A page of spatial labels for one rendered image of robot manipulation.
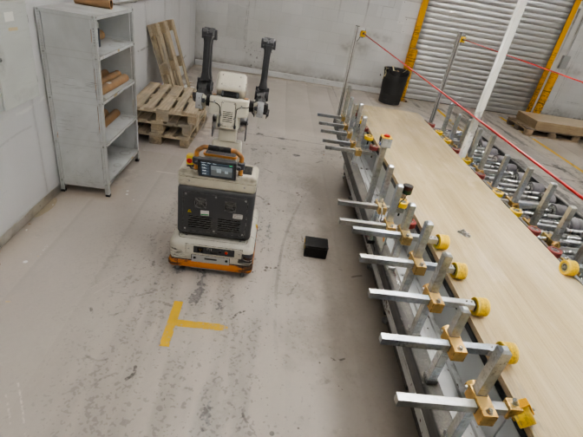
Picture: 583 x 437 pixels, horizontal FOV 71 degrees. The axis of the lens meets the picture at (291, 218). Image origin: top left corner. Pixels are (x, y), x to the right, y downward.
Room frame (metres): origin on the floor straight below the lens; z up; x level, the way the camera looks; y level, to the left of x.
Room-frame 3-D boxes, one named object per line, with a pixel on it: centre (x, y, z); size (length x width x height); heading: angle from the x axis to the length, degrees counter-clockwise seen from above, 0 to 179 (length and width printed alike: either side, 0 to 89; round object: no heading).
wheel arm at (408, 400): (0.87, -0.61, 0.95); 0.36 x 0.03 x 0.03; 96
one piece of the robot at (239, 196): (2.64, 0.56, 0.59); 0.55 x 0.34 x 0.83; 95
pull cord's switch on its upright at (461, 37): (4.83, -1.43, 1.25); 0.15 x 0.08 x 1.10; 6
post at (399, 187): (2.17, -0.58, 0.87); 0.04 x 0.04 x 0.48; 6
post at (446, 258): (1.42, -0.66, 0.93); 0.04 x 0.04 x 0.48; 6
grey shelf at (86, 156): (3.68, 1.99, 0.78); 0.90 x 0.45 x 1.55; 6
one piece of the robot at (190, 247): (2.41, 0.52, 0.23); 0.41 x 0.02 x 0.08; 95
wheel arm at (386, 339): (1.13, -0.65, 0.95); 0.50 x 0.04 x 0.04; 96
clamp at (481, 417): (0.90, -0.71, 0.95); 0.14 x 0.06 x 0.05; 6
